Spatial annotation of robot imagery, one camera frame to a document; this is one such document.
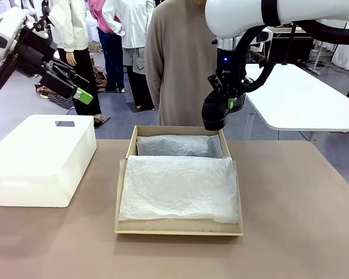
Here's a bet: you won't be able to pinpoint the mannequin white shirt grey shorts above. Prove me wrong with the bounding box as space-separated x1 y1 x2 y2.
101 0 158 112

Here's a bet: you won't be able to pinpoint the mannequin pink top navy trousers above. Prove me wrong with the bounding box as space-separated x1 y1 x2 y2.
88 0 126 94

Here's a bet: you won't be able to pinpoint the white tissue paper sheet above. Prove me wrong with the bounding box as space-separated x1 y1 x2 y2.
118 134 240 226

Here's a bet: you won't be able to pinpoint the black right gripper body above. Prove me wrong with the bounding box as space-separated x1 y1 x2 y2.
216 47 248 99

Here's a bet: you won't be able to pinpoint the person in beige sweater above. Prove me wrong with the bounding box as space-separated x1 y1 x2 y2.
145 0 222 127

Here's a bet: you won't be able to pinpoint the pile of patterned clothes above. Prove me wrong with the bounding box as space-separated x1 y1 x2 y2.
34 65 109 111

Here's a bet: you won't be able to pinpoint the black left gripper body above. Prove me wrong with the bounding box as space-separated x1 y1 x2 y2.
15 28 58 78

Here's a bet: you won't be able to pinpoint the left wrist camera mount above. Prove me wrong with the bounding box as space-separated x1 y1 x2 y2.
31 5 58 40

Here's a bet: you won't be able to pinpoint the background workbench table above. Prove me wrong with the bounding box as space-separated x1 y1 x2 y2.
272 25 315 64

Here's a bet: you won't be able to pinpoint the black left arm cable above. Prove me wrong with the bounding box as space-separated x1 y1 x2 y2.
0 43 19 101

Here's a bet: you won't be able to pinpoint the small background cardboard box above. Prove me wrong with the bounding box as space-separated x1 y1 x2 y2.
88 40 103 54

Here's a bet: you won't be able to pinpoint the brown cardboard shoe box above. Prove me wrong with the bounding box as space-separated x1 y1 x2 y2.
113 124 245 237

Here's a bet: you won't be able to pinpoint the white plastic storage box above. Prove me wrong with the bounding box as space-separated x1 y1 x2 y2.
0 114 98 208

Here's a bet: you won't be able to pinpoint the black vertical pole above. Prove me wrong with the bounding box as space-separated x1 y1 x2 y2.
281 23 298 66

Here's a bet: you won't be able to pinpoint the white draped background table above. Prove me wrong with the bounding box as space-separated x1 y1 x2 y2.
329 19 349 71

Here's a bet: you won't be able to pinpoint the mannequin white jacket black trousers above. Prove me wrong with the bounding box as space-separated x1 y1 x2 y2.
48 0 104 117

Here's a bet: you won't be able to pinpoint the mannequin floor base plate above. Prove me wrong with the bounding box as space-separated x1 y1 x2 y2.
127 101 156 113
92 114 112 130

